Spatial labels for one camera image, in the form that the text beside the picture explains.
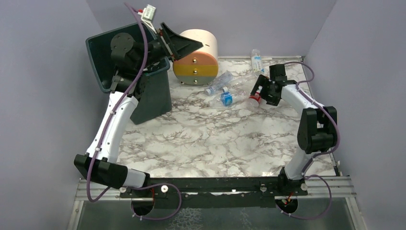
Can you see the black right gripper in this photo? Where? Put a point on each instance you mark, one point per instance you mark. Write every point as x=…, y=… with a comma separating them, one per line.
x=267, y=88

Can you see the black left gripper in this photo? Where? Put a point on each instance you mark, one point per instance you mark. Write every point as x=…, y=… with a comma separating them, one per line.
x=166, y=40

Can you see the clear bottle blue white label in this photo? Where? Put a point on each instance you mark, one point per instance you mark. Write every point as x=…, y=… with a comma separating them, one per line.
x=256, y=62

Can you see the red label bottle red cap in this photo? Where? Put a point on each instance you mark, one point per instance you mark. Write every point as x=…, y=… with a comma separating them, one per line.
x=254, y=99

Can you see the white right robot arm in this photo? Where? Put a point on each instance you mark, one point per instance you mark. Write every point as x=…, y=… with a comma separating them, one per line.
x=318, y=132

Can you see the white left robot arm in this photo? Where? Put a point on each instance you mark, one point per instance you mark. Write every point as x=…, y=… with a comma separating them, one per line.
x=130, y=64

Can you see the dark green plastic bin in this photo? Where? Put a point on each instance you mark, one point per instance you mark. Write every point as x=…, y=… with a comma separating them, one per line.
x=152, y=89

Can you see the round drawer cabinet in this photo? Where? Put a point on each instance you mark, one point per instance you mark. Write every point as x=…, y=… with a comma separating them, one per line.
x=201, y=66

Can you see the clear bottle blue cap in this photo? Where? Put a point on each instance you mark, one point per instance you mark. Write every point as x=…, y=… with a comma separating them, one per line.
x=219, y=82

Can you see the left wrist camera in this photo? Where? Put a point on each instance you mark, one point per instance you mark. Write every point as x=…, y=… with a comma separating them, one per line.
x=147, y=15

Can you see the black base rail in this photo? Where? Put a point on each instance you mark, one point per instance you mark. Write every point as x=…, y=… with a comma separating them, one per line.
x=215, y=192

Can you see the aluminium frame rail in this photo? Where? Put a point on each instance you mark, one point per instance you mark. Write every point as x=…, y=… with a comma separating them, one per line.
x=326, y=206

